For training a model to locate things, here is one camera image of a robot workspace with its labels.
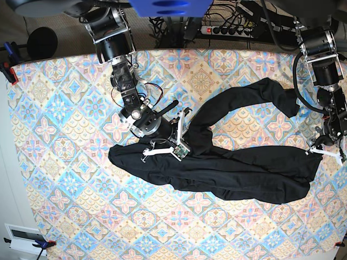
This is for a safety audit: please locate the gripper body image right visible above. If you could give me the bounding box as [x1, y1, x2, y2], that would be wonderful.
[309, 134, 338, 147]

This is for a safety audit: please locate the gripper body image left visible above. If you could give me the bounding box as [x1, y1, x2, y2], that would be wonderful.
[130, 99, 178, 138]

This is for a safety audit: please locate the black t-shirt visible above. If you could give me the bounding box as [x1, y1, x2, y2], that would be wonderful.
[108, 78, 322, 204]

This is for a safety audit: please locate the robot arm image right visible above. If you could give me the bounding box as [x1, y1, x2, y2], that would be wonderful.
[292, 17, 346, 146]

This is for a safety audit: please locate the orange clamp lower right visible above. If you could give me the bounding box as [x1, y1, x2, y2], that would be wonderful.
[335, 242, 346, 248]

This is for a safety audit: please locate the patterned tablecloth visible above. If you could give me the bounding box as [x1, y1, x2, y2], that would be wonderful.
[7, 50, 346, 259]

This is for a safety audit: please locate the white power strip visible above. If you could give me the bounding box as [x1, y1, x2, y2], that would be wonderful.
[200, 25, 253, 38]

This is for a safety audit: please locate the black round speaker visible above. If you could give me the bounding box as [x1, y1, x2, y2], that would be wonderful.
[27, 27, 58, 60]

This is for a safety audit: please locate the red black clamp upper left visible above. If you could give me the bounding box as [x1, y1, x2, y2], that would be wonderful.
[1, 42, 19, 85]

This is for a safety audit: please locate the blue clamp lower left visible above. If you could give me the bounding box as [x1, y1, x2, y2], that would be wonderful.
[4, 238, 56, 259]

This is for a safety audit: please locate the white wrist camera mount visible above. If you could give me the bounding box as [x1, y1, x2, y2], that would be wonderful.
[141, 107, 192, 163]
[305, 146, 346, 166]

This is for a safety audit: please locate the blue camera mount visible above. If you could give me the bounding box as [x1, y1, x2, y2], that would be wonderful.
[129, 0, 213, 17]

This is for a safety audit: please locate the white wall vent box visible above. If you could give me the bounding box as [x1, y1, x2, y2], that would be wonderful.
[5, 223, 44, 256]

